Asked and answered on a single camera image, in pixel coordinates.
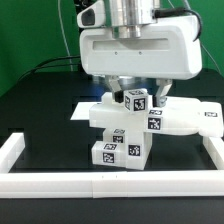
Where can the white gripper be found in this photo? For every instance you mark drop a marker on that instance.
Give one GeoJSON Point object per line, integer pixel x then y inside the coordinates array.
{"type": "Point", "coordinates": [168, 49]}

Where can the white chair backrest frame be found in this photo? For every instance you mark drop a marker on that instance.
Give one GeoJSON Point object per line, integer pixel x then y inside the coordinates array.
{"type": "Point", "coordinates": [180, 116]}

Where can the white chair seat part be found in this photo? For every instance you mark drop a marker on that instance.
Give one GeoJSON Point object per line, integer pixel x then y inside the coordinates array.
{"type": "Point", "coordinates": [137, 148]}

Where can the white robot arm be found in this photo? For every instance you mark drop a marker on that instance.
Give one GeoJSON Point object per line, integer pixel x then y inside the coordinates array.
{"type": "Point", "coordinates": [126, 18]}

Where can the white marker tag sheet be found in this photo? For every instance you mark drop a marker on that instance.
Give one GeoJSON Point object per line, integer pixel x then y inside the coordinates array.
{"type": "Point", "coordinates": [81, 111]}

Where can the white U-shaped obstacle fence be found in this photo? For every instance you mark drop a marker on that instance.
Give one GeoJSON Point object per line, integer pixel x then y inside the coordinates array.
{"type": "Point", "coordinates": [109, 184]}

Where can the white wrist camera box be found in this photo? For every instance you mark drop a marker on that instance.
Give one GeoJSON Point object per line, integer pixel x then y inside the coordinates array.
{"type": "Point", "coordinates": [93, 16]}

